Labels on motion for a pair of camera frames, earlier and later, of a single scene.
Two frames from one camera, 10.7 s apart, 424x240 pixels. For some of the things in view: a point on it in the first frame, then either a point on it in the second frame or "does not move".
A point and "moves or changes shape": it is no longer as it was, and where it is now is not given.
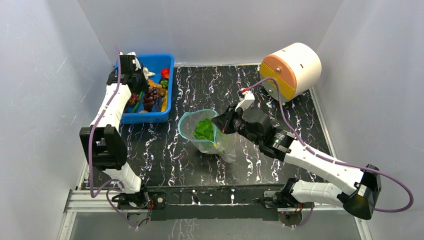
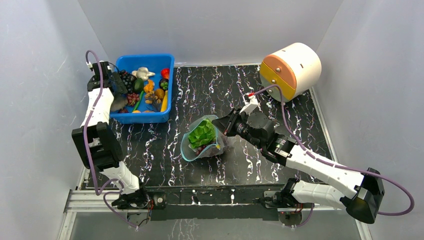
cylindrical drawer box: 297,67 does not move
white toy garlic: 147,73 does not move
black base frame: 210,202 does not move
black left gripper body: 142,82 to 115,79
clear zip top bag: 198,126 moves or changes shape
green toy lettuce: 204,129 moves or changes shape
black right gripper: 230,120 does not move
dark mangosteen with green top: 164,82 does not move
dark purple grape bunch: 149,97 to 199,150
